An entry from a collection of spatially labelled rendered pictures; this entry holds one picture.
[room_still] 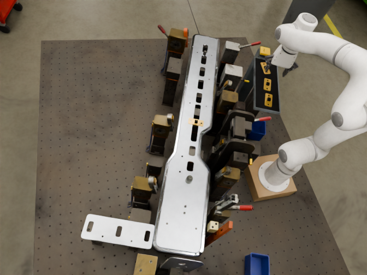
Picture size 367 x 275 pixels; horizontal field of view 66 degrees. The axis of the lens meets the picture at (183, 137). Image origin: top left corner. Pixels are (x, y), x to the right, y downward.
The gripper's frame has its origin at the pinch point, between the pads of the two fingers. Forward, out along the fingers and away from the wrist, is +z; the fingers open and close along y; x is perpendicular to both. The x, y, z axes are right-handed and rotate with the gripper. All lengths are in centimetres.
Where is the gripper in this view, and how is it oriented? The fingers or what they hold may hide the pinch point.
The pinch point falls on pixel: (275, 71)
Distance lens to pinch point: 153.9
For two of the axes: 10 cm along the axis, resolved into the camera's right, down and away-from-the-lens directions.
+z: -1.6, 5.0, 8.5
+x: -2.1, 8.3, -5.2
